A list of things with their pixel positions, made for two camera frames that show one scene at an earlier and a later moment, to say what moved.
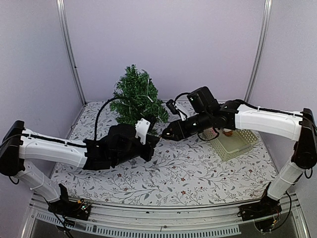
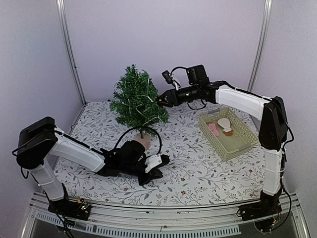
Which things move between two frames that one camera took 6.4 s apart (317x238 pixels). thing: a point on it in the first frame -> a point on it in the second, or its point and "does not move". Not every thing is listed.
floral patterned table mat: (184, 172) does not move
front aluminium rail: (160, 220) does not move
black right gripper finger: (173, 132) -> (163, 99)
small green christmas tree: (135, 98) does not move
